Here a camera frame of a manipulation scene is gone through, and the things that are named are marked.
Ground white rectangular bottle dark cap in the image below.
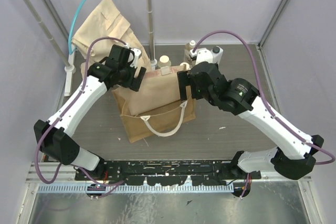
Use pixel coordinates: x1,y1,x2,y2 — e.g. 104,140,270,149
195,46,224,65

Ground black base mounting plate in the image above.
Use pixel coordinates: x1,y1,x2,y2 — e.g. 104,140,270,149
75,159,262,187

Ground green bottle cream cap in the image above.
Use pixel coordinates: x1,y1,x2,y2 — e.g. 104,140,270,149
157,55,171,69

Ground brown burlap canvas bag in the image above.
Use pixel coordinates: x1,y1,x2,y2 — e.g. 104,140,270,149
112,65,196,143

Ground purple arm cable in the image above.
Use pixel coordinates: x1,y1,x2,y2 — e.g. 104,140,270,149
35,37,129,198
193,30,335,198

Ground aluminium frame rail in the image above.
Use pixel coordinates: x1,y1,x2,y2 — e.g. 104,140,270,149
32,158,313,184

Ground beige cloth trousers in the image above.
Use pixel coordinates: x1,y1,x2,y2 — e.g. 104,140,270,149
71,0,152,71

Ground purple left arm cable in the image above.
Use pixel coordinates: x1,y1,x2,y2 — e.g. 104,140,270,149
35,37,129,198

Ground white slotted cable duct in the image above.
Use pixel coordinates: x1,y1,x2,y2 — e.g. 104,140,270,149
37,183,234,194

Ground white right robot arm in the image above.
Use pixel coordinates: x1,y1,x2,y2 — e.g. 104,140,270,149
177,62,324,180

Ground cream bottle with cap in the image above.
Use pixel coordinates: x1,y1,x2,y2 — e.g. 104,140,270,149
180,62,190,70

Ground clear amber liquid bottle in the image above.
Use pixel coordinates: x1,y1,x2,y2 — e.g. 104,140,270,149
184,40,196,64

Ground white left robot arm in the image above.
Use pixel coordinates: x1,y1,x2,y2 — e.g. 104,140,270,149
34,45,146,180

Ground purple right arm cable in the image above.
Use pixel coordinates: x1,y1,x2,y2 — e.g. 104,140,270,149
193,30,335,198

